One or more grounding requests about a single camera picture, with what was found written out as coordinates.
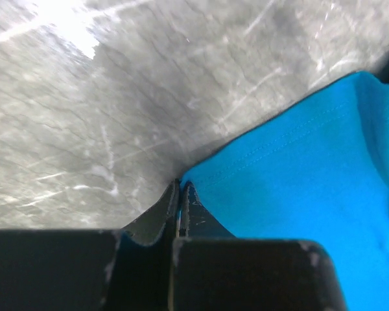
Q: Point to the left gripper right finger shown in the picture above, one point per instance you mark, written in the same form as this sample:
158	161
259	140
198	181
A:
214	270

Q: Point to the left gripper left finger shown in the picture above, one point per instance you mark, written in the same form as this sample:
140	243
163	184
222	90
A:
90	269

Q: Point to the blue t shirt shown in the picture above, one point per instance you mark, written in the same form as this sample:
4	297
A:
319	171

